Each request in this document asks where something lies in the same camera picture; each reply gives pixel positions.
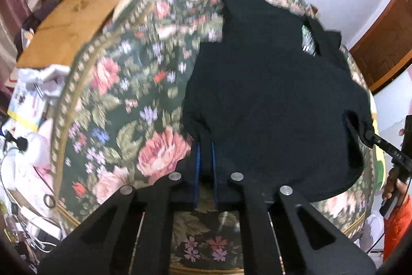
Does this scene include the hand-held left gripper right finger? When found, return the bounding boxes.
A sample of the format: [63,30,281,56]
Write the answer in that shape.
[211,141,377,275]

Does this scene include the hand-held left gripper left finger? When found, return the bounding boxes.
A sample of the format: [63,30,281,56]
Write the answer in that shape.
[39,141,202,275]

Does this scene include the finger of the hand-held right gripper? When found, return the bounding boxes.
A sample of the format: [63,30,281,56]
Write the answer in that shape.
[344,112,375,148]

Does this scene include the black shirt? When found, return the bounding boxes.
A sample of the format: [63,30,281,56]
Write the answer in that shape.
[170,0,375,209]

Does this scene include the person's right forearm orange sleeve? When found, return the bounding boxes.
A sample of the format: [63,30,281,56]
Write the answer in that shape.
[382,194,412,263]

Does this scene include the person's right hand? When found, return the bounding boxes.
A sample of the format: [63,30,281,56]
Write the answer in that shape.
[382,166,412,202]

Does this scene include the yellow bed sheet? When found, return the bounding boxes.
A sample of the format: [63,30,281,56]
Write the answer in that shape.
[370,91,387,188]

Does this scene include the brown wooden door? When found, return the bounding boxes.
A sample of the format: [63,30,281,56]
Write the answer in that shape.
[349,0,412,93]

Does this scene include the floral printed blanket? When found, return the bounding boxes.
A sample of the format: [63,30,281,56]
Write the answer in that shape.
[50,0,385,272]

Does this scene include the white pillow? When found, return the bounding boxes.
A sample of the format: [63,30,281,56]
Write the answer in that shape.
[16,119,55,169]

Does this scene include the crumpled white cloth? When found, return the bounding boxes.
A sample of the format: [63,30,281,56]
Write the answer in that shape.
[18,65,71,98]

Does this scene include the illustrated booklet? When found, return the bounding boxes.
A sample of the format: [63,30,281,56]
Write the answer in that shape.
[7,82,49,130]

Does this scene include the wooden board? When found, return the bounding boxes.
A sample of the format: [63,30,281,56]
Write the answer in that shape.
[16,0,137,69]

